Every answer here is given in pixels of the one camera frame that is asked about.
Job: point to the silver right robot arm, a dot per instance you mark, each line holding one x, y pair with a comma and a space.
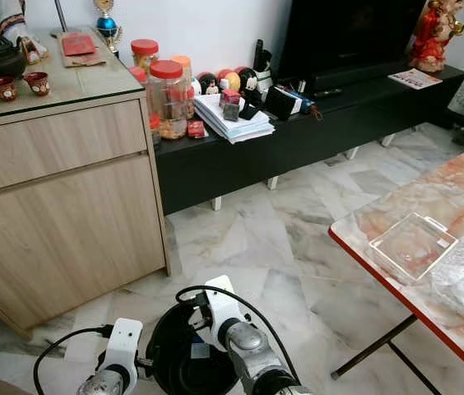
261, 362

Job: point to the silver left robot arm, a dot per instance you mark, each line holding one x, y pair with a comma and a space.
104, 385

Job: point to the black round rubbish bin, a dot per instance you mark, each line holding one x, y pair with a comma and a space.
183, 370

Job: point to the small red snack packet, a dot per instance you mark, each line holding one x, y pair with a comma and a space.
196, 129

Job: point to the white paper stack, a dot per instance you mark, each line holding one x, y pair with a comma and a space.
228, 125

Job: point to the black low tv console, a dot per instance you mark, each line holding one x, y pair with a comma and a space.
331, 140

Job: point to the large red lid snack jar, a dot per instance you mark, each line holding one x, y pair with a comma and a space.
168, 99

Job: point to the clear plastic tray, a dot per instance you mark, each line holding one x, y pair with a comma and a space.
413, 247

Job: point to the black box with label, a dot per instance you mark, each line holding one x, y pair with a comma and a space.
283, 103

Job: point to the orange lid jar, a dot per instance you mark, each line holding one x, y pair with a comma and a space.
183, 64

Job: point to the small red lid jar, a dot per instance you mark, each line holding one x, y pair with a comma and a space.
144, 56

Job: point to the marble pattern folding table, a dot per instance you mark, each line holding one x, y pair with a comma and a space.
454, 189

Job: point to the red patterned tea cup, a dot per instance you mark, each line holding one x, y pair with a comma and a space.
37, 84
4, 89

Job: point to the red packet on wood tray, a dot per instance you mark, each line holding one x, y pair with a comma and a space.
80, 45

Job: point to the gold blue trophy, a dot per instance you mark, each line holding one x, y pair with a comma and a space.
107, 25

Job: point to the black flat television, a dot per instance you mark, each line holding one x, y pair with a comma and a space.
347, 34

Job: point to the white red booklet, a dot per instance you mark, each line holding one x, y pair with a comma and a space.
415, 78

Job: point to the red gold figurine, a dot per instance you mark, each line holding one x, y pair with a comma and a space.
433, 34

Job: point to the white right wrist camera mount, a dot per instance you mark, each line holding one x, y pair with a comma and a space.
224, 313

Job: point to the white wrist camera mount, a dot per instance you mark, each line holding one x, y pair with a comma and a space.
224, 313
125, 346

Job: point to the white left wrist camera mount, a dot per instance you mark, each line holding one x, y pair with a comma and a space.
125, 346

